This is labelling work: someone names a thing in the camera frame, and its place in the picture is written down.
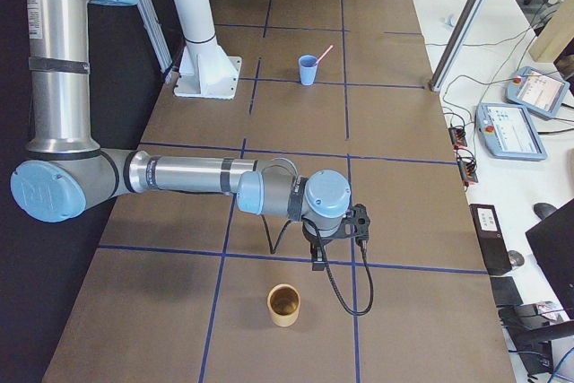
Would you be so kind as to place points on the aluminium frame post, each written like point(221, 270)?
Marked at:
point(455, 43)

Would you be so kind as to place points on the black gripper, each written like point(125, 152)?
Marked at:
point(312, 237)

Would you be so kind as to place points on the black orange connector board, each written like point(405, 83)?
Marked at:
point(467, 170)
point(458, 137)

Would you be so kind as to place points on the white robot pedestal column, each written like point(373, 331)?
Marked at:
point(205, 70)

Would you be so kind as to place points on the tan bamboo cup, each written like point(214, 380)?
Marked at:
point(283, 303)

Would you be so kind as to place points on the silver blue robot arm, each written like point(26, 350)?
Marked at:
point(125, 88)

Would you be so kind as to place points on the teach pendant tablet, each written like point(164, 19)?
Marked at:
point(508, 132)
point(541, 93)

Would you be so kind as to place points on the far teach pendant tablet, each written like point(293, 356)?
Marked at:
point(541, 93)

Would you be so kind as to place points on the black monitor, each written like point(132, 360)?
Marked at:
point(551, 241)

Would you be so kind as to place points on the near teach pendant tablet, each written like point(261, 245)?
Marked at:
point(508, 132)

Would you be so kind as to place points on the black power adapter box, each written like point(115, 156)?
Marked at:
point(491, 242)

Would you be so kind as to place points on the blue ribbed plastic cup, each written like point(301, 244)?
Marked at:
point(307, 69)

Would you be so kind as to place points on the black computer mouse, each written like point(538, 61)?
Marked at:
point(543, 210)

